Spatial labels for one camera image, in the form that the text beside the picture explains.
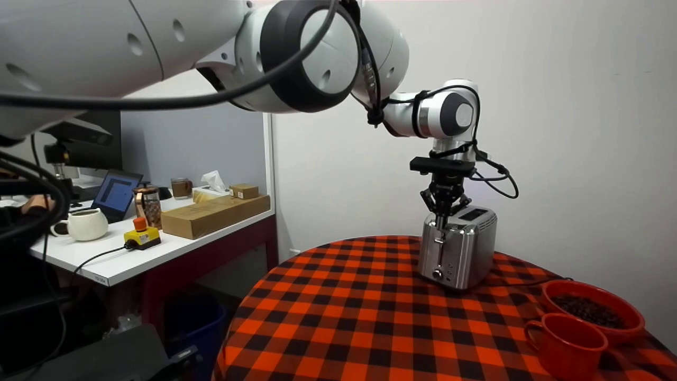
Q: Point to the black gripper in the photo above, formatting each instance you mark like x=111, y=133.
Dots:
x=444, y=192

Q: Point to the silver two-slot toaster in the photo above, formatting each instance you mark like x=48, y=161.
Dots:
x=457, y=254

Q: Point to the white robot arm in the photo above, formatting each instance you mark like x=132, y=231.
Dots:
x=63, y=58

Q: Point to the orange black checkered tablecloth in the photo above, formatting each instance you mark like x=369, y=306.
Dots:
x=358, y=309

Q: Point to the red mug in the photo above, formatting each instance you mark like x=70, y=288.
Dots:
x=568, y=347

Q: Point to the red bowl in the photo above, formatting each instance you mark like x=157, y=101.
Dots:
x=615, y=319

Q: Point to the tissue box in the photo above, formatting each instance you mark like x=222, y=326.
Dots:
x=210, y=188

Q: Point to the flat cardboard box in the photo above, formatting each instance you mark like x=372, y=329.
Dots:
x=210, y=216

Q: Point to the blue bin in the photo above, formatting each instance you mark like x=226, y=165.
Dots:
x=194, y=322

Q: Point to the yellow toy vehicle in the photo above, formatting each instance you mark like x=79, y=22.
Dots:
x=142, y=235

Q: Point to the white teapot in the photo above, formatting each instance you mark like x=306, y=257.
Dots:
x=82, y=226

